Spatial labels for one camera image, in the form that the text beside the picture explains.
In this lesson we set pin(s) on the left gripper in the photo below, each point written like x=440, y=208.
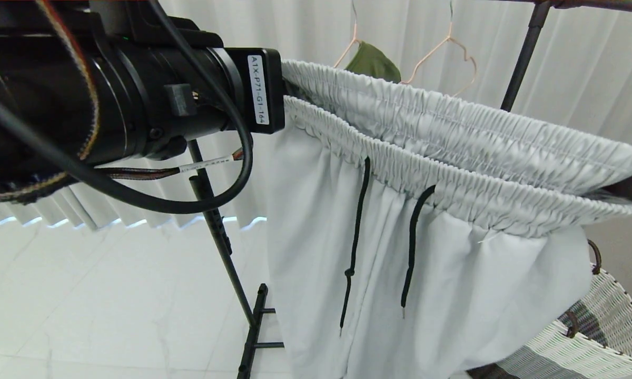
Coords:
x=189, y=68

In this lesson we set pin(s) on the pink clothes hanger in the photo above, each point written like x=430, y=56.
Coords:
x=449, y=31
x=354, y=34

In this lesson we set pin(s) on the green long-sleeved shirt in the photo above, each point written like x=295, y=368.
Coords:
x=374, y=63

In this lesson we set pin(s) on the pale grey garment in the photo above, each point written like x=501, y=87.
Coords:
x=453, y=295

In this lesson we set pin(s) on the black clothes rack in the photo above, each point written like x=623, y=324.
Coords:
x=216, y=226

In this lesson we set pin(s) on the white laundry basket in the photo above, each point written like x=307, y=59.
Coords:
x=605, y=337

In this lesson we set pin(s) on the white curtain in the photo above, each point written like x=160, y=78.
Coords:
x=569, y=68

